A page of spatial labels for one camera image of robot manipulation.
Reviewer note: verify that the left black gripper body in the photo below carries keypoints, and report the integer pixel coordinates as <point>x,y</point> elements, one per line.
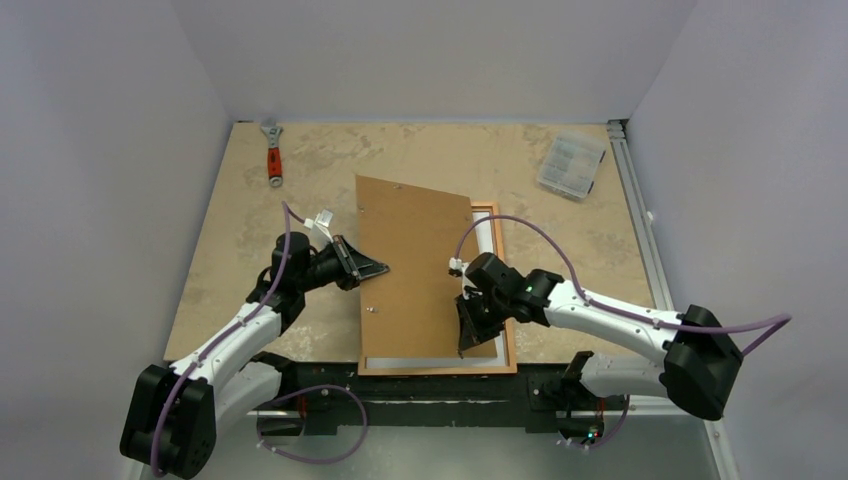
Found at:
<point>324,270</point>

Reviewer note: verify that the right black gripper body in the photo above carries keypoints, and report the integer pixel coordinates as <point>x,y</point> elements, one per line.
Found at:
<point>479,305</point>

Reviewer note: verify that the copper wooden picture frame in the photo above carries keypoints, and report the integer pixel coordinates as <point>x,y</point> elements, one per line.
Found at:
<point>505,360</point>

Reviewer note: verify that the brown cardboard backing board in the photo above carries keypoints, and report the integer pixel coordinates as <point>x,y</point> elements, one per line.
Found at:
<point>410,311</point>

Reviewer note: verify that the plant photo print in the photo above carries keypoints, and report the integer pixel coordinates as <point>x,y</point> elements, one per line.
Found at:
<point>486,335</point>

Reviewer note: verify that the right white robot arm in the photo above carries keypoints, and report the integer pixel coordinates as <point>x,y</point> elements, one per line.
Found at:
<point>683,357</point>

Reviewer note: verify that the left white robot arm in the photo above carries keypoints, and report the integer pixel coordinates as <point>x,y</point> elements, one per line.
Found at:
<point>177,412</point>

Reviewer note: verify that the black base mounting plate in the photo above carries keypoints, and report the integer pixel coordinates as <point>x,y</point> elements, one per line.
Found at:
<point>317,398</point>

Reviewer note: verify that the clear plastic screw box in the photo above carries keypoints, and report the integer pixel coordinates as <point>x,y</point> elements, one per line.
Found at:
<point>571,164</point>

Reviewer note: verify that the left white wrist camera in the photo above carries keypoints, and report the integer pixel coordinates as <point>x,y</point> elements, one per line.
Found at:
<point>318,228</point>

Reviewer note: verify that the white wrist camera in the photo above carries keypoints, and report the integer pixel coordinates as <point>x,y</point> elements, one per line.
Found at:
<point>318,228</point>
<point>457,269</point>

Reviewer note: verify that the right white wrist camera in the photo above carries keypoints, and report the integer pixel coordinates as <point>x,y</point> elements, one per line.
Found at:
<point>457,269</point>

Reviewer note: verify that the red handled adjustable wrench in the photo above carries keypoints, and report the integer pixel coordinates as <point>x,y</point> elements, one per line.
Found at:
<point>272,132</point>

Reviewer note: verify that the aluminium rail frame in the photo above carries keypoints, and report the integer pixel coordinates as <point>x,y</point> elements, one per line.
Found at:
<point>177,412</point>

